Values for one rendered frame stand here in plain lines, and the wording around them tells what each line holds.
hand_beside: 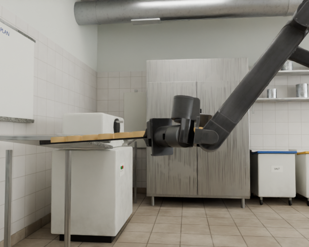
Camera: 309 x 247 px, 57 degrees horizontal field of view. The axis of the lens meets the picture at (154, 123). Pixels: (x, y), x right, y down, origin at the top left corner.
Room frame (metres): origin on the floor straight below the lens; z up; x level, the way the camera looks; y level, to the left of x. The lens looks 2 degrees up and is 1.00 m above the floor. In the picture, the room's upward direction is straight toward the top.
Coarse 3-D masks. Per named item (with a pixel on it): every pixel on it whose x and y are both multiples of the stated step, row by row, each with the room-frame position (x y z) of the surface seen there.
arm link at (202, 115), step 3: (201, 114) 1.27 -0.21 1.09; (204, 114) 1.27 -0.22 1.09; (207, 114) 1.28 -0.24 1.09; (210, 114) 1.29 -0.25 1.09; (201, 117) 1.27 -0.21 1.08; (204, 117) 1.27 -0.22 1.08; (207, 117) 1.27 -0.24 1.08; (210, 117) 1.27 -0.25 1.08; (201, 120) 1.27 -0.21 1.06; (204, 120) 1.27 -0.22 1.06; (207, 120) 1.27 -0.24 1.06; (201, 123) 1.27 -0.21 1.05; (204, 123) 1.27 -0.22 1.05; (201, 126) 1.28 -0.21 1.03
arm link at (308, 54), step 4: (296, 48) 1.10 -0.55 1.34; (300, 48) 1.10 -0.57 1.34; (296, 52) 1.11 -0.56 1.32; (300, 52) 1.10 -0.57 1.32; (304, 52) 1.10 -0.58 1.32; (308, 52) 1.10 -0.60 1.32; (292, 56) 1.11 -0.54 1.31; (296, 56) 1.11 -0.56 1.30; (300, 56) 1.11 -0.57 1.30; (304, 56) 1.10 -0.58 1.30; (308, 56) 1.10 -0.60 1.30; (292, 60) 1.14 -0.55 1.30; (296, 60) 1.12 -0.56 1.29; (300, 60) 1.11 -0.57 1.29; (304, 60) 1.11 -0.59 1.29; (308, 60) 1.10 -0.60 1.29; (304, 64) 1.11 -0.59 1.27; (308, 64) 1.10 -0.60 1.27
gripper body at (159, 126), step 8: (152, 120) 0.76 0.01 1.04; (160, 120) 0.78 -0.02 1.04; (168, 120) 0.79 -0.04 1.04; (152, 128) 0.76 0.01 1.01; (160, 128) 0.75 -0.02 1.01; (152, 136) 0.76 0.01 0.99; (160, 136) 0.73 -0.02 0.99; (152, 144) 0.76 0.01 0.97; (160, 144) 0.75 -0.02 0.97; (152, 152) 0.76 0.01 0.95; (160, 152) 0.77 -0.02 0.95; (168, 152) 0.79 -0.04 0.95
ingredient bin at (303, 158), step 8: (304, 152) 3.97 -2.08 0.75; (296, 160) 4.28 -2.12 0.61; (304, 160) 4.00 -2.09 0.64; (296, 168) 4.28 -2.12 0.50; (304, 168) 4.01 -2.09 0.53; (296, 176) 4.29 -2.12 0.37; (304, 176) 4.01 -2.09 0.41; (296, 184) 4.30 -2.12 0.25; (304, 184) 4.02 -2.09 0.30; (296, 192) 4.32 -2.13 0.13; (304, 192) 4.02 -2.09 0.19
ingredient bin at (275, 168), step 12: (252, 156) 4.30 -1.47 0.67; (264, 156) 4.02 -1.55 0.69; (276, 156) 4.01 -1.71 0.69; (288, 156) 4.00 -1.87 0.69; (252, 168) 4.31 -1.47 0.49; (264, 168) 4.02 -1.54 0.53; (276, 168) 4.01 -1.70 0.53; (288, 168) 4.00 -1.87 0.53; (252, 180) 4.32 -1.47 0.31; (264, 180) 4.02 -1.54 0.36; (276, 180) 4.01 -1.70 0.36; (288, 180) 4.00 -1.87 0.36; (252, 192) 4.54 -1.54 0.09; (264, 192) 4.02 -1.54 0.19; (276, 192) 4.01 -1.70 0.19; (288, 192) 4.00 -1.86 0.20
